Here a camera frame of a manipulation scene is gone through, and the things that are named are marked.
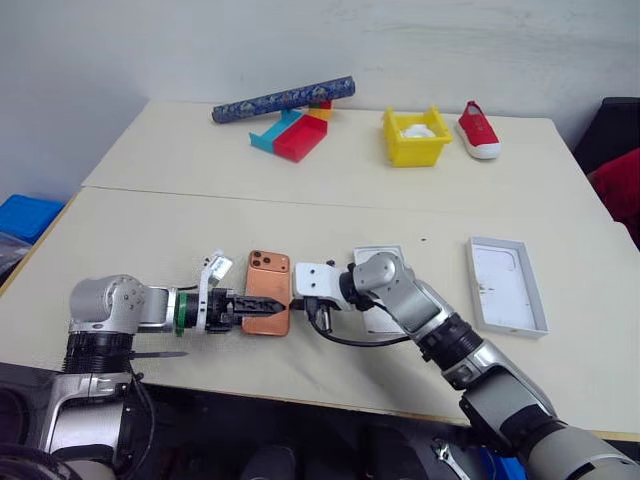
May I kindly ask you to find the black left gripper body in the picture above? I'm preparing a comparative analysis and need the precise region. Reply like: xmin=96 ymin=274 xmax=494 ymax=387
xmin=205 ymin=288 xmax=243 ymax=336

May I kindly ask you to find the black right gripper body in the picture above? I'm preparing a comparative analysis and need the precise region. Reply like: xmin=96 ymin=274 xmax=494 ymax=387
xmin=297 ymin=296 xmax=335 ymax=333

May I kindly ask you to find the copper orange phone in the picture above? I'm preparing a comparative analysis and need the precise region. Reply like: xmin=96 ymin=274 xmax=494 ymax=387
xmin=241 ymin=249 xmax=293 ymax=338

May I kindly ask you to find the white phone box lid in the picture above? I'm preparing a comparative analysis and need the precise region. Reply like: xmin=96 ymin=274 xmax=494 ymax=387
xmin=351 ymin=243 xmax=409 ymax=337

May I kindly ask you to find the white open box tray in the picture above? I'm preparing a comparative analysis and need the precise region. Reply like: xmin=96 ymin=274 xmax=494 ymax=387
xmin=465 ymin=235 xmax=550 ymax=341

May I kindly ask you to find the blue box under table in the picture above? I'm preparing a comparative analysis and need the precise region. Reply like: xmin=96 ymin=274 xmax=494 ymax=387
xmin=477 ymin=445 xmax=529 ymax=480

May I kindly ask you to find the cyan plastic tray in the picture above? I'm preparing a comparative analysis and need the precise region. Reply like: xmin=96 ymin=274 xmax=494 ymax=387
xmin=248 ymin=107 xmax=306 ymax=154

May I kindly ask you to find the red plastic tray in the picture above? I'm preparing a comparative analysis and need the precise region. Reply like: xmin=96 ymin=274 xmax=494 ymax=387
xmin=272 ymin=115 xmax=331 ymax=164

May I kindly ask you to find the yellow plastic bin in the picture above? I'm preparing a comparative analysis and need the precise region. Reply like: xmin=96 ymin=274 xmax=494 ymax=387
xmin=381 ymin=105 xmax=454 ymax=168

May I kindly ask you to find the small orange bin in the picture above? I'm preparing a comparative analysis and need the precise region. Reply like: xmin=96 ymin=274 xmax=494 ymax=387
xmin=305 ymin=99 xmax=334 ymax=123

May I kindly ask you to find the silver metal wrench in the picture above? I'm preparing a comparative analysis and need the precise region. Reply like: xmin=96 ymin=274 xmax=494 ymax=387
xmin=431 ymin=437 xmax=471 ymax=480

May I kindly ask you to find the blue patterned roll tube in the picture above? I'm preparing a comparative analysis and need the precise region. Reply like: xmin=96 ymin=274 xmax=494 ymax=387
xmin=210 ymin=75 xmax=358 ymax=126

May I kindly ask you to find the white object in bin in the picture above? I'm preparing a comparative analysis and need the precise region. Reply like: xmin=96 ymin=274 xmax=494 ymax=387
xmin=398 ymin=121 xmax=447 ymax=141

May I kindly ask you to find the blue plastic crate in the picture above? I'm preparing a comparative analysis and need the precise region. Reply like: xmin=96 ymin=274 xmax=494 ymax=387
xmin=0 ymin=193 xmax=67 ymax=247

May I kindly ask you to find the red child shoe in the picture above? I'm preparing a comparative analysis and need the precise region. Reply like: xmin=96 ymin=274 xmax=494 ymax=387
xmin=454 ymin=100 xmax=503 ymax=161

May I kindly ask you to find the red cloth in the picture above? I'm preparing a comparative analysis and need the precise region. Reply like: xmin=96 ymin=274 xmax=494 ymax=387
xmin=588 ymin=148 xmax=640 ymax=254

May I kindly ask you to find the black chair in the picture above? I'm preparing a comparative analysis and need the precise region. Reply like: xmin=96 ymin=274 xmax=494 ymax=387
xmin=571 ymin=96 xmax=640 ymax=176

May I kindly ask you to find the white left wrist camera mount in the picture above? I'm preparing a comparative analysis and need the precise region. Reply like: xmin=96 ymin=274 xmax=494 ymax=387
xmin=195 ymin=248 xmax=235 ymax=332

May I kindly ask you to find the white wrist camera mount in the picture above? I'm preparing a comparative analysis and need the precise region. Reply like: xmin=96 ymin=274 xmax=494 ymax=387
xmin=195 ymin=248 xmax=235 ymax=332
xmin=292 ymin=261 xmax=347 ymax=303

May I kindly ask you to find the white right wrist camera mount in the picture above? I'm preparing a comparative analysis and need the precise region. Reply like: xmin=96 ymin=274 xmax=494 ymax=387
xmin=292 ymin=261 xmax=347 ymax=303

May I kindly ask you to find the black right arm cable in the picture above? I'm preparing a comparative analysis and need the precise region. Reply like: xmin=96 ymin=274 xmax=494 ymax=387
xmin=303 ymin=298 xmax=412 ymax=347

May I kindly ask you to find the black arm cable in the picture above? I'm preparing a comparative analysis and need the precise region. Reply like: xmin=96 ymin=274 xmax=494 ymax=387
xmin=303 ymin=298 xmax=412 ymax=347
xmin=127 ymin=368 xmax=157 ymax=479

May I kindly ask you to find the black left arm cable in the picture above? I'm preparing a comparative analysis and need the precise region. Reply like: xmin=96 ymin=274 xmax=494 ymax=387
xmin=127 ymin=368 xmax=157 ymax=479

